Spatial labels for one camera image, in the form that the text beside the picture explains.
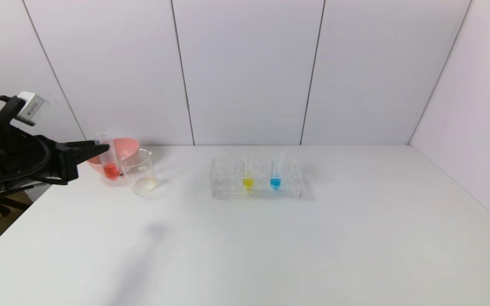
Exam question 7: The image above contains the clear acrylic test tube rack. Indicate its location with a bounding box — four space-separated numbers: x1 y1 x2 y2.
210 156 302 198

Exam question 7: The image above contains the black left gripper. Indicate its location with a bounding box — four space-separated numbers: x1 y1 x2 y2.
20 135 110 185

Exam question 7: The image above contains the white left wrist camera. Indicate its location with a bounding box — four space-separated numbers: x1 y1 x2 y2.
17 91 45 126

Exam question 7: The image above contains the pink bowl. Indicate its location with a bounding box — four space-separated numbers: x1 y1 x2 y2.
87 137 140 176

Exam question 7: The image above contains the test tube with yellow pigment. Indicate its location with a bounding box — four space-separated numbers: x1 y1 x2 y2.
242 152 256 191

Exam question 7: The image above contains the test tube with red pigment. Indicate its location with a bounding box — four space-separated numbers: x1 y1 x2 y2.
95 132 123 182

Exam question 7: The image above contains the clear glass beaker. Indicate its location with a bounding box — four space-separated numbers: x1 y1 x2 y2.
119 149 159 196

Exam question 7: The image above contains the test tube with blue pigment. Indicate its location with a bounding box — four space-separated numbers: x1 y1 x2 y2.
271 152 285 190

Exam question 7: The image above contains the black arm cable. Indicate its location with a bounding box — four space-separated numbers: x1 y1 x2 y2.
0 96 69 186

